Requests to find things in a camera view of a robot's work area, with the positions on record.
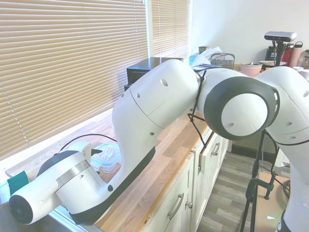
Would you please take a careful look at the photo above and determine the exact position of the long silver cabinet handle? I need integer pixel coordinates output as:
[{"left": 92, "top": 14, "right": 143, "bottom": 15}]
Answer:
[{"left": 167, "top": 193, "right": 185, "bottom": 220}]

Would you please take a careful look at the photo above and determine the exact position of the grey wire basket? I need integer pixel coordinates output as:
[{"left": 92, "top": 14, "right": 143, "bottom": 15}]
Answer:
[{"left": 210, "top": 53, "right": 236, "bottom": 70}]

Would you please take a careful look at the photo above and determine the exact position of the black camera tripod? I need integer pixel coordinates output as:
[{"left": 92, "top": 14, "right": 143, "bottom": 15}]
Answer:
[{"left": 240, "top": 40, "right": 286, "bottom": 232}]

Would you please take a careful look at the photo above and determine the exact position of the teal cloth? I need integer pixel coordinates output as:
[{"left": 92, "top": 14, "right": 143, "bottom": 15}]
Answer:
[{"left": 7, "top": 171, "right": 30, "bottom": 195}]

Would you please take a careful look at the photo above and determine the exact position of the glass food container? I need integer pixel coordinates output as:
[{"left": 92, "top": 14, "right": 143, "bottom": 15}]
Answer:
[{"left": 94, "top": 158, "right": 121, "bottom": 174}]

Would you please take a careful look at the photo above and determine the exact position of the steel sink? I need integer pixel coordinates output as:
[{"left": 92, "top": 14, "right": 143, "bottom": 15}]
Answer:
[{"left": 0, "top": 200, "right": 102, "bottom": 232}]

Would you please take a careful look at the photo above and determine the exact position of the short silver cabinet handle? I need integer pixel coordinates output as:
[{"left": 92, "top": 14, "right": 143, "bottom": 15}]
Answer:
[{"left": 211, "top": 142, "right": 221, "bottom": 157}]

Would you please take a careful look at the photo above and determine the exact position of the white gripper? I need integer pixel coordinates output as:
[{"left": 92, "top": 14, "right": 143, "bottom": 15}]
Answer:
[{"left": 68, "top": 142, "right": 103, "bottom": 163}]

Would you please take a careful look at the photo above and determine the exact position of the glass jar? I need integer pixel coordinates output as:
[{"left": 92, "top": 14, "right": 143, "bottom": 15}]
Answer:
[{"left": 300, "top": 49, "right": 309, "bottom": 68}]

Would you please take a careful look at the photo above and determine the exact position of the grey depth camera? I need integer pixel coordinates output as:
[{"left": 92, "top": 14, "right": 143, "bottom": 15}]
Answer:
[{"left": 264, "top": 30, "right": 298, "bottom": 42}]

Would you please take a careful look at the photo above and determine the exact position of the narrow beige window blind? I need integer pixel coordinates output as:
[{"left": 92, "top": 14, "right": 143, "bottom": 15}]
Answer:
[{"left": 151, "top": 0, "right": 190, "bottom": 60}]

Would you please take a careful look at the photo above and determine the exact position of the clear plastic bag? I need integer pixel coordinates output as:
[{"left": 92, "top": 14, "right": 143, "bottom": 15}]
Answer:
[{"left": 192, "top": 46, "right": 223, "bottom": 66}]

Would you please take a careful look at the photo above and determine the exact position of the patterned plate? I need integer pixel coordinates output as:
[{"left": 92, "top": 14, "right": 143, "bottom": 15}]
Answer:
[{"left": 259, "top": 60, "right": 288, "bottom": 68}]

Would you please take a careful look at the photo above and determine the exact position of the red bottle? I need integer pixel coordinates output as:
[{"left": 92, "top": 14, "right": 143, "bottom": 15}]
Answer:
[{"left": 281, "top": 43, "right": 294, "bottom": 67}]

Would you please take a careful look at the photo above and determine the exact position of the pink ceramic bowl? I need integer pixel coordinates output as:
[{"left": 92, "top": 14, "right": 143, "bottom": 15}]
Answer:
[{"left": 239, "top": 62, "right": 263, "bottom": 77}]

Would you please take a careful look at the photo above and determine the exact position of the black canister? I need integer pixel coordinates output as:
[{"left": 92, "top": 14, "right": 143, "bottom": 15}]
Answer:
[{"left": 266, "top": 47, "right": 278, "bottom": 66}]

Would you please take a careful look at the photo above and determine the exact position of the clear lid with teal rim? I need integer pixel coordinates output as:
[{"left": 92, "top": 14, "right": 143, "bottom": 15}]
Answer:
[{"left": 93, "top": 143, "right": 121, "bottom": 164}]

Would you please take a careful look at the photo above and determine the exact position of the black cable on counter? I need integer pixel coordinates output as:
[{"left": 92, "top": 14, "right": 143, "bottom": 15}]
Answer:
[{"left": 60, "top": 134, "right": 117, "bottom": 151}]

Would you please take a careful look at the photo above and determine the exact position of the white cup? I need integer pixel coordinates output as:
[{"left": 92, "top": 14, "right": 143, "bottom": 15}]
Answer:
[{"left": 292, "top": 66, "right": 309, "bottom": 82}]

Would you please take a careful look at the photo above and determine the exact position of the white kitchen cabinet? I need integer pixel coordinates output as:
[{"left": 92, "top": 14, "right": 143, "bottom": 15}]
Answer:
[{"left": 142, "top": 125, "right": 230, "bottom": 232}]

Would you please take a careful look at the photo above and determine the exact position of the black toaster oven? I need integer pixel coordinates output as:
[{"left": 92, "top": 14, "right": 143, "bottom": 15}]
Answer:
[{"left": 124, "top": 57, "right": 184, "bottom": 93}]

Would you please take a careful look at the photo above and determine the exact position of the wide beige window blind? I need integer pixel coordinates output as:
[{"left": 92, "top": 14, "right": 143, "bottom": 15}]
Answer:
[{"left": 0, "top": 0, "right": 149, "bottom": 161}]

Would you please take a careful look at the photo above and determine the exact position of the green metal clamp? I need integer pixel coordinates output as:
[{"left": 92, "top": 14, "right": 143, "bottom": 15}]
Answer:
[{"left": 246, "top": 170, "right": 279, "bottom": 200}]

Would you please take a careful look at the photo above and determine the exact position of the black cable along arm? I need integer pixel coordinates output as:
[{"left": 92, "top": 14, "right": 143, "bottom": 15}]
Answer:
[{"left": 187, "top": 67, "right": 211, "bottom": 151}]

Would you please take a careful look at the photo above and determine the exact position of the brown cardboard sheet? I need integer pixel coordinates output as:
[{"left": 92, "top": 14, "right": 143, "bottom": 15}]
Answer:
[{"left": 253, "top": 171, "right": 292, "bottom": 232}]

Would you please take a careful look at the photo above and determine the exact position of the pink bottle with black cap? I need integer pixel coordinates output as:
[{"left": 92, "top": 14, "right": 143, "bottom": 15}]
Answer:
[{"left": 289, "top": 41, "right": 304, "bottom": 68}]

